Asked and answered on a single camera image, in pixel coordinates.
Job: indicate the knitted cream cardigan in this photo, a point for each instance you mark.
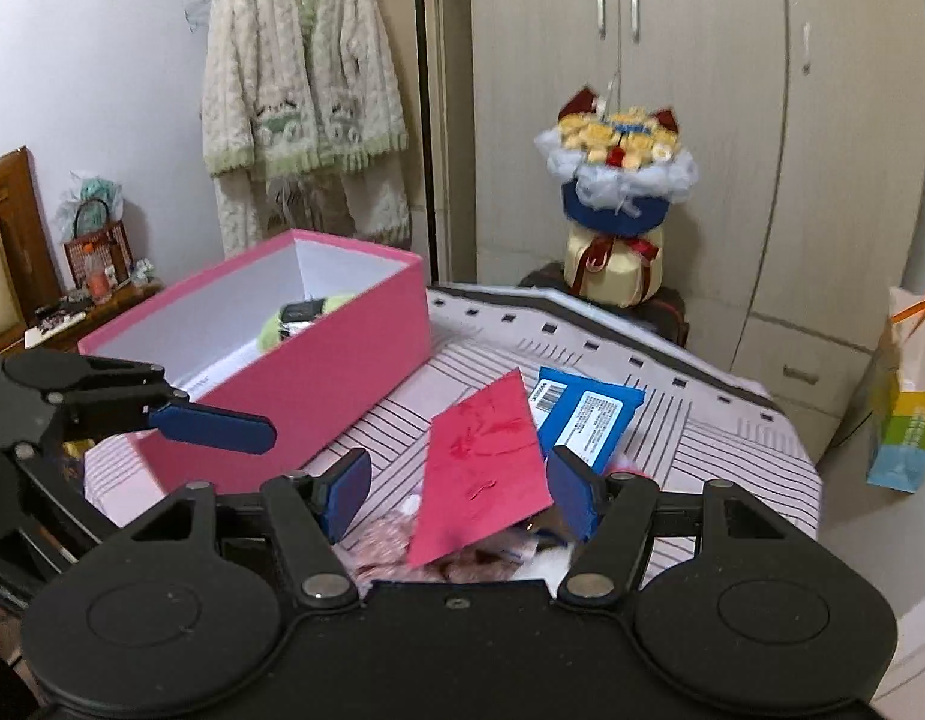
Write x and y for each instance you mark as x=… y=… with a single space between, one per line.
x=297 y=90

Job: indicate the colourful gift bag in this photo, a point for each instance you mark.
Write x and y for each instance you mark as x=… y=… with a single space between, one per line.
x=909 y=420

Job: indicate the pink cardboard box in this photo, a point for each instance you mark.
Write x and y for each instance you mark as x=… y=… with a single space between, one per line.
x=342 y=375

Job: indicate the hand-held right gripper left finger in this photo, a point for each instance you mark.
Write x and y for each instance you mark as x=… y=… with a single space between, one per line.
x=348 y=491

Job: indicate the woven basket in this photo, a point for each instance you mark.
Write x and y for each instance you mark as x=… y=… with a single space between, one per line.
x=114 y=255

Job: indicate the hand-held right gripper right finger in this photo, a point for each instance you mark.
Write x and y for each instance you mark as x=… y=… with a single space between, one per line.
x=575 y=491

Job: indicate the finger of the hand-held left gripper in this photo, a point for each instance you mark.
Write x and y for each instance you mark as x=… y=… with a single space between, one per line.
x=207 y=426

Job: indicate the dark brown suitcase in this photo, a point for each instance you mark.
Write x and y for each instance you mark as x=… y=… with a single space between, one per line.
x=669 y=319

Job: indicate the black packet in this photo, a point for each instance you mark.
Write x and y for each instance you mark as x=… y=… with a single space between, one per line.
x=301 y=311

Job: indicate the white plastic bag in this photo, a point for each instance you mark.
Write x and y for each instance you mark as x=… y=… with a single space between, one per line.
x=95 y=187

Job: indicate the striped bed blanket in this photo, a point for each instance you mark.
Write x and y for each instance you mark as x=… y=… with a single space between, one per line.
x=695 y=427

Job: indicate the green plush toy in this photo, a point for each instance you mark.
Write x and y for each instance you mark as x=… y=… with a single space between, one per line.
x=271 y=334

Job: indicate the beige wardrobe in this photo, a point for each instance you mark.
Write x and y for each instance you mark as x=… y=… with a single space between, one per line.
x=732 y=52

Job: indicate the wooden nightstand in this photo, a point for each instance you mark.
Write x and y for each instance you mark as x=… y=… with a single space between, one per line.
x=110 y=311

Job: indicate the orange bottle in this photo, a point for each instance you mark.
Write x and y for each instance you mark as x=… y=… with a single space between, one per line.
x=99 y=285

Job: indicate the blue wet wipes packet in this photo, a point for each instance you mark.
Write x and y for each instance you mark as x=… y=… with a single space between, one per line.
x=590 y=420

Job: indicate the flower bouquet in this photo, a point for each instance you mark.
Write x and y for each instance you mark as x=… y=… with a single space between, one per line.
x=620 y=202

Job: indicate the red envelope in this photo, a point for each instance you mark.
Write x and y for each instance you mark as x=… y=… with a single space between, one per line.
x=485 y=465

